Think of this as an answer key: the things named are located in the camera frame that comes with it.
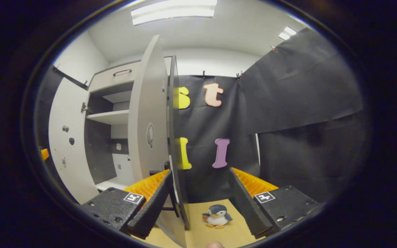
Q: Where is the white cabinet with grey interior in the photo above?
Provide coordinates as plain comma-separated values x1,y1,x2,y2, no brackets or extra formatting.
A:
83,55,191,230

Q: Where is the narrow white cabinet shelf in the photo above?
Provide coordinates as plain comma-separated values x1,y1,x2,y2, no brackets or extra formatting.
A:
102,91,132,104

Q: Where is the white cabinet door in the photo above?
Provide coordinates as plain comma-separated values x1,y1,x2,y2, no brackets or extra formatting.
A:
128,34,187,248
48,76,100,204

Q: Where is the large ceiling light panel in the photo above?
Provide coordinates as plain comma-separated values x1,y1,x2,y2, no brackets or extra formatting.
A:
131,0,218,26

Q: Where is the penguin plush toy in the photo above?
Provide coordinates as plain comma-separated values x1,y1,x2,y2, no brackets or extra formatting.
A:
202,204,233,229

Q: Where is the small ceiling light panel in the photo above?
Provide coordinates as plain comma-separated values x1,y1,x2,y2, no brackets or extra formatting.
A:
278,26,297,41

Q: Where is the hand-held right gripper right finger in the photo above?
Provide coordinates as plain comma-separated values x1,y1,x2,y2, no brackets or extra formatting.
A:
227,167,320,240

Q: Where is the white cabinet drawer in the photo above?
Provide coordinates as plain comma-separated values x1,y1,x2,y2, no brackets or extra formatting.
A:
88,57,173,93

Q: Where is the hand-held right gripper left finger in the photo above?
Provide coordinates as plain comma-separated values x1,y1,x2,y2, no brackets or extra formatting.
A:
81,169,175,240

